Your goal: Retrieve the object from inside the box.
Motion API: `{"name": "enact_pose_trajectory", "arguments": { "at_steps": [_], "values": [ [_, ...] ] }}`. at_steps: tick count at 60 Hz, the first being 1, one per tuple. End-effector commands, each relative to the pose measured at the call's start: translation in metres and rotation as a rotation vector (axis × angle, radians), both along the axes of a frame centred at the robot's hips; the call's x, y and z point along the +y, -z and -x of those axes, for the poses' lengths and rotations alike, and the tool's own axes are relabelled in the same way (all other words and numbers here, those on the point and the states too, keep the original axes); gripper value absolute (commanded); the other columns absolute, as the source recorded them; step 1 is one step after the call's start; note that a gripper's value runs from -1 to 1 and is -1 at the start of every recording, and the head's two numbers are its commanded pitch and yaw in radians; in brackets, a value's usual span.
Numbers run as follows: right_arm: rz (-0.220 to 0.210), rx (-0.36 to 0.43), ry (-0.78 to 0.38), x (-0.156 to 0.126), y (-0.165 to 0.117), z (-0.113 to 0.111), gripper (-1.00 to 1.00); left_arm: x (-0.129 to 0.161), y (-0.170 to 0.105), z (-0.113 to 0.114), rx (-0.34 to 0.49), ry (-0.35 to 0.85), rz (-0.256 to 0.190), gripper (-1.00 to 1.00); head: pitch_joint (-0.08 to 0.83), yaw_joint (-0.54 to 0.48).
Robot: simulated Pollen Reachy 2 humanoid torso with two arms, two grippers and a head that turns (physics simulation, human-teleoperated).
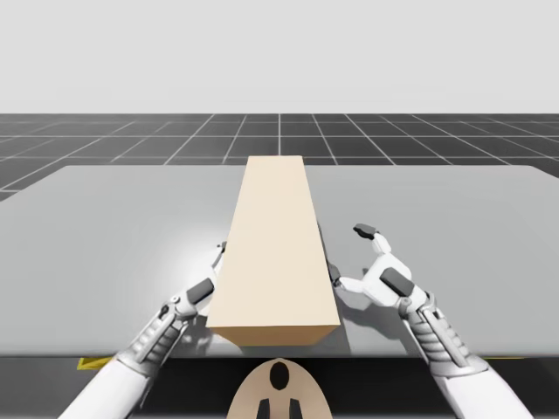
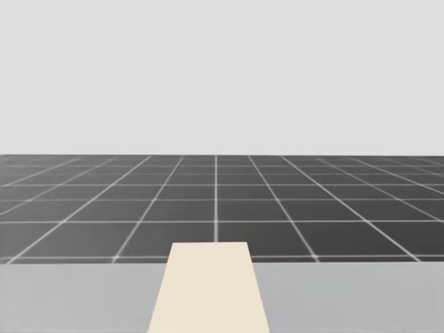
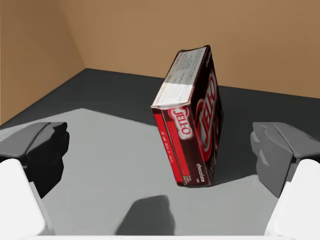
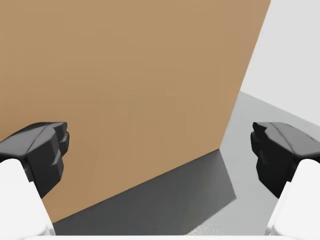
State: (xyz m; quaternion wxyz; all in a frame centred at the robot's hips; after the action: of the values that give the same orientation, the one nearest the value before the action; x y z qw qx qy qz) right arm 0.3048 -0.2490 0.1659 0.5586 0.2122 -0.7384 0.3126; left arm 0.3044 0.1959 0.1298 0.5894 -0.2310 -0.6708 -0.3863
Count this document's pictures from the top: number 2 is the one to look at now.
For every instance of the tall board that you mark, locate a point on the tall board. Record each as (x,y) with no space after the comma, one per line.
(209,291)

